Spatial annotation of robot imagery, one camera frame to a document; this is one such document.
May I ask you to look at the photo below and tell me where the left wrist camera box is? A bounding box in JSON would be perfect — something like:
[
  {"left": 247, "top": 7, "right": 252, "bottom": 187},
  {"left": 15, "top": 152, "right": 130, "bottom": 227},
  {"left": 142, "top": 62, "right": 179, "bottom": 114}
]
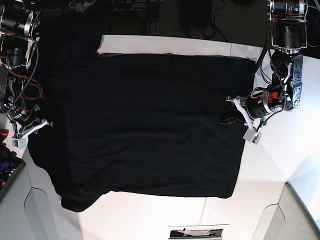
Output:
[{"left": 243, "top": 128, "right": 262, "bottom": 145}]

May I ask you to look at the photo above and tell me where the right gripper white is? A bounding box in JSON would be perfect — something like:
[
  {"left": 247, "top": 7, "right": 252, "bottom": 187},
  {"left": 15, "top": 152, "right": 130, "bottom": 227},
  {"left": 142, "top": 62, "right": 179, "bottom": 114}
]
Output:
[{"left": 7, "top": 109, "right": 54, "bottom": 143}]

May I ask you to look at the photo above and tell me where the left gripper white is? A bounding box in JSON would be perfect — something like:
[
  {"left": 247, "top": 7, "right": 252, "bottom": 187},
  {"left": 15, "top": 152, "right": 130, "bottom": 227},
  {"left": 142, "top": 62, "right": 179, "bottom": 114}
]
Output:
[{"left": 218, "top": 94, "right": 286, "bottom": 146}]

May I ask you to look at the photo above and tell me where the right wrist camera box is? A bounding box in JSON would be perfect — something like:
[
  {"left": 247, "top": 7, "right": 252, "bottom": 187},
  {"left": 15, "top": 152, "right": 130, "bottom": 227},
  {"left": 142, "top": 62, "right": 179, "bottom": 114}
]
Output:
[{"left": 11, "top": 137, "right": 27, "bottom": 150}]

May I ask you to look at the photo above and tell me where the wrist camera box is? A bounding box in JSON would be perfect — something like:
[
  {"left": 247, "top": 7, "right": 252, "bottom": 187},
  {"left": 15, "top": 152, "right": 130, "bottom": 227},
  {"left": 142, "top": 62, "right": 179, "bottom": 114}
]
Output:
[
  {"left": 243, "top": 128, "right": 262, "bottom": 145},
  {"left": 11, "top": 137, "right": 27, "bottom": 150}
]

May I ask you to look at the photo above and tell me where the black t-shirt with graphic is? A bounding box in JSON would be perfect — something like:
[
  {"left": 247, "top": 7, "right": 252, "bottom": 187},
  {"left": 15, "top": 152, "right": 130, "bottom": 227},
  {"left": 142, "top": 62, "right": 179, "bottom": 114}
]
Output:
[{"left": 27, "top": 14, "right": 255, "bottom": 212}]

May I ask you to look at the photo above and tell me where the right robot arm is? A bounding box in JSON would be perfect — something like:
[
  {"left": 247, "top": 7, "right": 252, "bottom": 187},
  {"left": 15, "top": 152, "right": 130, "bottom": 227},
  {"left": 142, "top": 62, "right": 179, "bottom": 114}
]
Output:
[{"left": 0, "top": 0, "right": 51, "bottom": 149}]

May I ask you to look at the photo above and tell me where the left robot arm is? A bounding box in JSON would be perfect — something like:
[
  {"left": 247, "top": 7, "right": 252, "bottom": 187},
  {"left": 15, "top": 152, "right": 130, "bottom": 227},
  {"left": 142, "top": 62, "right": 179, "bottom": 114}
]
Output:
[{"left": 219, "top": 0, "right": 309, "bottom": 144}]

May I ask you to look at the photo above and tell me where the grey bin with colourful clothes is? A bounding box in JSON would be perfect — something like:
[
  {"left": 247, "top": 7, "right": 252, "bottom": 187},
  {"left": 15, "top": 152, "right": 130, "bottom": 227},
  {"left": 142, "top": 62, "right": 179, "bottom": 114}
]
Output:
[{"left": 0, "top": 128, "right": 26, "bottom": 202}]

